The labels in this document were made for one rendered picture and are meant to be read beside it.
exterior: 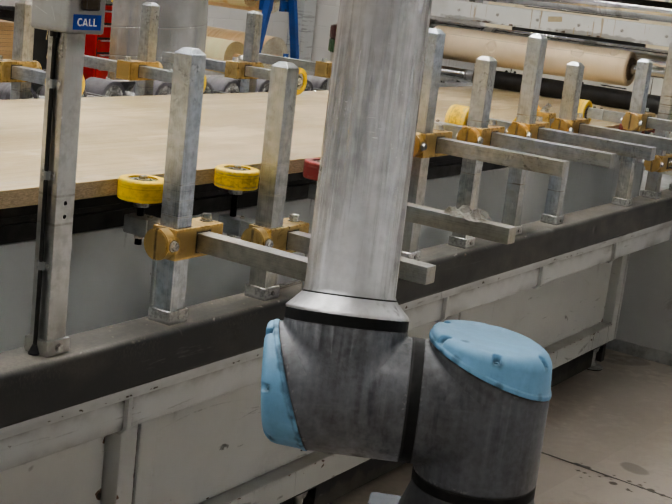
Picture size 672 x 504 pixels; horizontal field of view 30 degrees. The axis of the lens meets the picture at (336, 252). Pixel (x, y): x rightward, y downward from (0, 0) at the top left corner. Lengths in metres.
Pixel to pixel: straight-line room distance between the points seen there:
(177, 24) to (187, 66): 4.34
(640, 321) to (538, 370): 3.31
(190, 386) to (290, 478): 0.78
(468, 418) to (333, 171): 0.33
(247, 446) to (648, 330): 2.34
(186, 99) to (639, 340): 3.10
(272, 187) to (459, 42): 2.76
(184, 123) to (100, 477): 0.76
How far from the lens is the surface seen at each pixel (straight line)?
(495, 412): 1.45
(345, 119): 1.47
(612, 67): 4.59
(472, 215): 2.27
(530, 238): 3.08
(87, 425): 1.96
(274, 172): 2.14
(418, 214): 2.33
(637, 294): 4.75
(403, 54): 1.48
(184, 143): 1.93
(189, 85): 1.92
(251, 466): 2.77
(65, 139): 1.74
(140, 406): 2.04
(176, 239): 1.95
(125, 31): 6.31
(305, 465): 2.91
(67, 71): 1.73
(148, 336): 1.93
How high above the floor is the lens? 1.27
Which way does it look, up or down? 13 degrees down
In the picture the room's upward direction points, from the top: 7 degrees clockwise
